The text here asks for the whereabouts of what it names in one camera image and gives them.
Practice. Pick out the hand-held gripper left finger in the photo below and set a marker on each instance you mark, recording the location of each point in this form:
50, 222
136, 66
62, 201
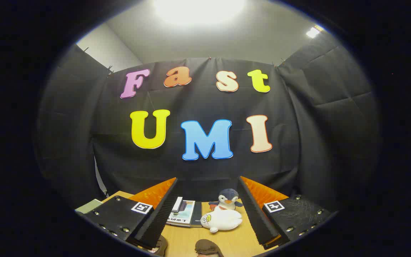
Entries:
120, 217

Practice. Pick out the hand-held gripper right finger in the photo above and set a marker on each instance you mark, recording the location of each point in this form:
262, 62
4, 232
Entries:
259, 217

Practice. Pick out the brown fuzzy shoe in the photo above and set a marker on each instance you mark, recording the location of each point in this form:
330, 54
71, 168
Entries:
208, 248
160, 247

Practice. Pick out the white duck plush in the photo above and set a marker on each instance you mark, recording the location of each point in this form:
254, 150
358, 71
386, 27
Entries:
223, 219

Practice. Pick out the dark blue penguin plush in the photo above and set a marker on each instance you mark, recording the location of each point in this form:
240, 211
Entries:
228, 197

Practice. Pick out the book with blue night photo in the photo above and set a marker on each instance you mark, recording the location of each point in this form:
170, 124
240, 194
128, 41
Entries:
177, 204

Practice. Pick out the pale blue cover book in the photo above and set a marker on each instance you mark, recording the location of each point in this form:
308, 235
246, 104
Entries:
184, 217

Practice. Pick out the small ceiling light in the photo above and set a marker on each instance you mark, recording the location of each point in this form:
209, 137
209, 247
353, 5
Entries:
312, 32

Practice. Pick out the large ceiling light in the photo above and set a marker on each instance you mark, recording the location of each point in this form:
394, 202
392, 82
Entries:
198, 10

